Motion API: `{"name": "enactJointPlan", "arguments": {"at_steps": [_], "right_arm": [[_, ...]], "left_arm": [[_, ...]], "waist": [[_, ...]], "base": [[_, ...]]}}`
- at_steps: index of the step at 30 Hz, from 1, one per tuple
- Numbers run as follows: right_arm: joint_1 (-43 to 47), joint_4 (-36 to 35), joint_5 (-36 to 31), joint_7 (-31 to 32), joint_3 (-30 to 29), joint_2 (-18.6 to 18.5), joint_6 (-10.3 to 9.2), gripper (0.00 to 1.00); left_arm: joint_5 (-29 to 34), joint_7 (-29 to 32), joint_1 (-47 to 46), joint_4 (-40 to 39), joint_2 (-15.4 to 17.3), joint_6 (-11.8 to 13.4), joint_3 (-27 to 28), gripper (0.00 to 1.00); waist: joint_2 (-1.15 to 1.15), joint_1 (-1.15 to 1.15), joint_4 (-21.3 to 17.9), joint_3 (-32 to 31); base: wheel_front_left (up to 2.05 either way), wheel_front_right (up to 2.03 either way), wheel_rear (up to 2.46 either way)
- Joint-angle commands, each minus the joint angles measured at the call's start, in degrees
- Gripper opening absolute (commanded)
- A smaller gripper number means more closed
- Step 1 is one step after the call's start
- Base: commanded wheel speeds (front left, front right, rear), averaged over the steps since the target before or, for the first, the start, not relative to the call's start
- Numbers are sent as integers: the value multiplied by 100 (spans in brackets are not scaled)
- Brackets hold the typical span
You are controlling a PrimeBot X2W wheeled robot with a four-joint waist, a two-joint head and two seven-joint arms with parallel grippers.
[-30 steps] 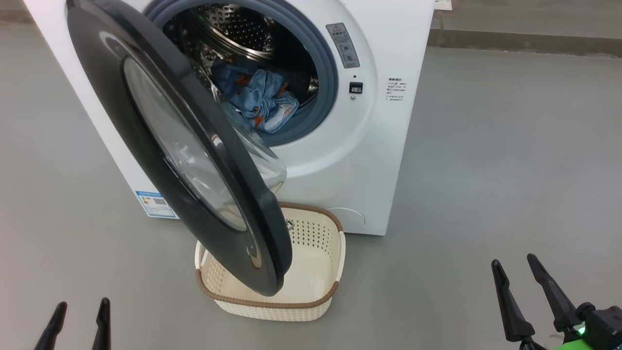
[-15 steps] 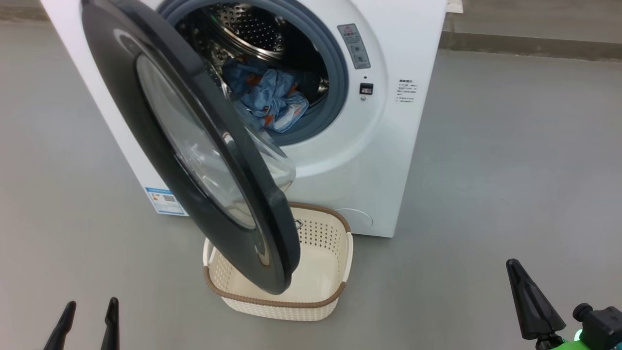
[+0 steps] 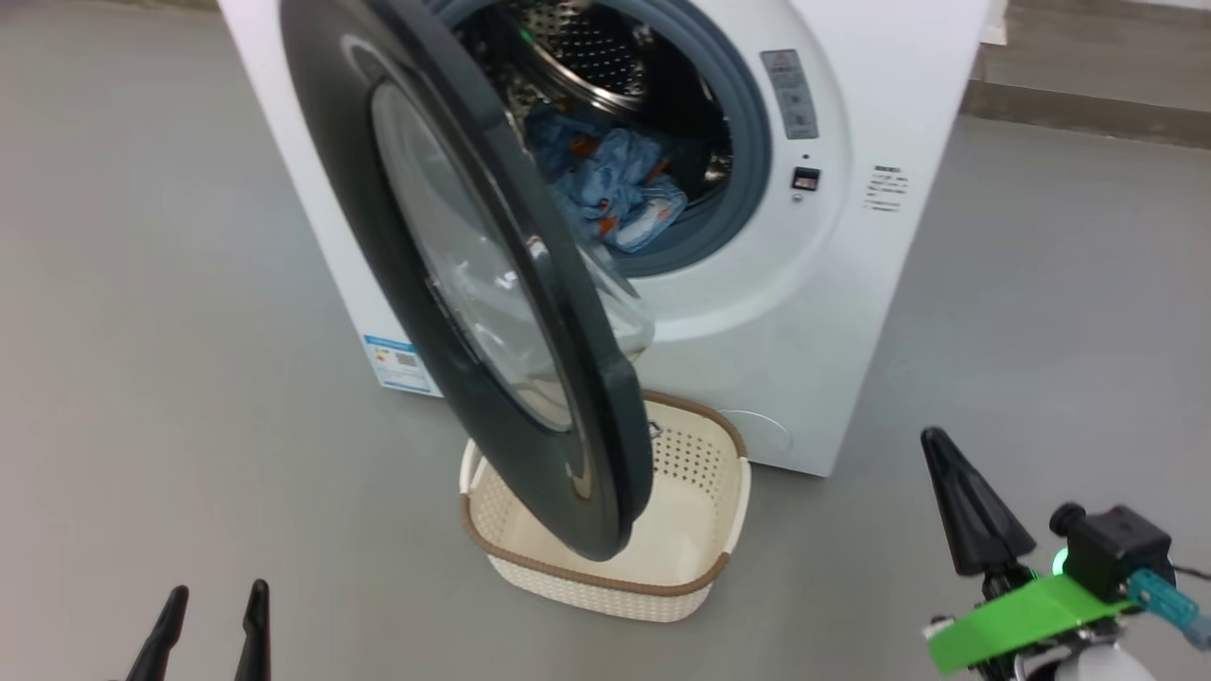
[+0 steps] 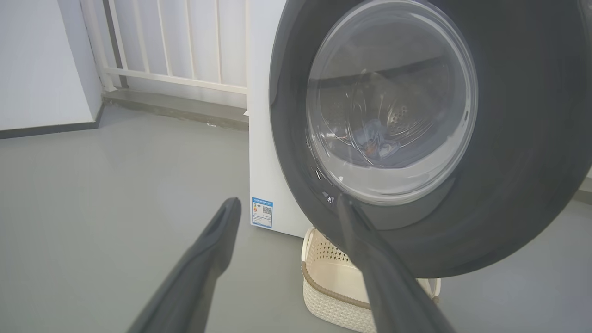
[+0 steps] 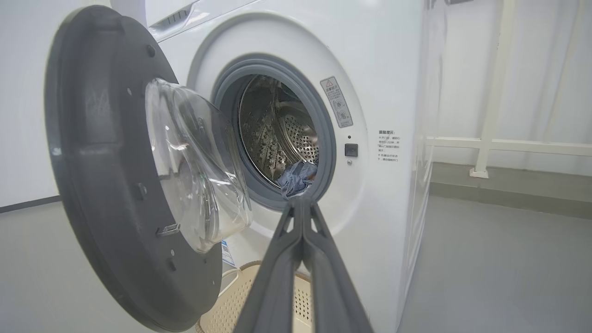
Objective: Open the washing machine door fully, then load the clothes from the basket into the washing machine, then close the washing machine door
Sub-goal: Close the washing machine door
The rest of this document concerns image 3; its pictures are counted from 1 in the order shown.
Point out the black door latch socket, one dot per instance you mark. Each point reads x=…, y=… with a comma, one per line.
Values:
x=805, y=179

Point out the grey warning sticker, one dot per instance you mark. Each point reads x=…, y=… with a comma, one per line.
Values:
x=790, y=95

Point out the blue energy label sticker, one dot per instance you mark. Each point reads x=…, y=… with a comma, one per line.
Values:
x=399, y=364

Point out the grey rubber door gasket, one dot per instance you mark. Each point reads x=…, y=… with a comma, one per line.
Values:
x=752, y=142

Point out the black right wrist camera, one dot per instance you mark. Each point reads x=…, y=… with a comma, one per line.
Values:
x=1116, y=549

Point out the black round glass washer door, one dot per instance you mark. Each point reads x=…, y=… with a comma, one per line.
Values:
x=378, y=284

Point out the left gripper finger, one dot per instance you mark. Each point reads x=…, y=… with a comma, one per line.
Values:
x=161, y=643
x=255, y=643

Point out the blue bear-print garment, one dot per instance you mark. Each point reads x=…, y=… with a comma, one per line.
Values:
x=605, y=184

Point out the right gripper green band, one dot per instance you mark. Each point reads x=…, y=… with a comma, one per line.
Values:
x=1012, y=624

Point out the cream perforated laundry basket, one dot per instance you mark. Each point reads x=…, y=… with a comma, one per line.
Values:
x=681, y=530

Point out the white front-load washing machine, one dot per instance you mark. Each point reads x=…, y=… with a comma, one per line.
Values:
x=833, y=331

